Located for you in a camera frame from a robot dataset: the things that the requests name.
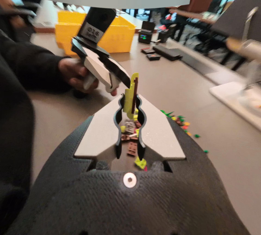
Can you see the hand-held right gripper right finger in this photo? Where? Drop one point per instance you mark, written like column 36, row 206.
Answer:
column 161, row 137

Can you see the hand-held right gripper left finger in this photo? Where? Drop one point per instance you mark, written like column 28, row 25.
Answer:
column 97, row 137

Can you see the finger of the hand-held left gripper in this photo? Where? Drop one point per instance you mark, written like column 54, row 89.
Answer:
column 97, row 67
column 117, row 69

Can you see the pile of toy bricks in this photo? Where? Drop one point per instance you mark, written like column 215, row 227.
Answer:
column 132, row 147

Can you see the lime and brown brick assembly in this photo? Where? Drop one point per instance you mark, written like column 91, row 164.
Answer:
column 129, row 100

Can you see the person's left forearm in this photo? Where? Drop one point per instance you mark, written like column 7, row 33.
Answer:
column 36, row 65

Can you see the person's left hand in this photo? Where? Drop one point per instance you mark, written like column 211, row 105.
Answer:
column 73, row 71

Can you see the yellow plastic bin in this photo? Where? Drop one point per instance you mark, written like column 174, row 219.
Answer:
column 120, row 39

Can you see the black charging case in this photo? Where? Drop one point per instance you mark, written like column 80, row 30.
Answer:
column 145, row 29

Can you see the flat black power bank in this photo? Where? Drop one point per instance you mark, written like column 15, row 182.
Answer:
column 167, row 52

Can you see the black monitor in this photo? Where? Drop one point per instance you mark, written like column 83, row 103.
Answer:
column 240, row 4

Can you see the black camera battery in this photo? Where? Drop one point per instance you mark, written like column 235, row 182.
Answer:
column 148, row 51
column 154, row 57

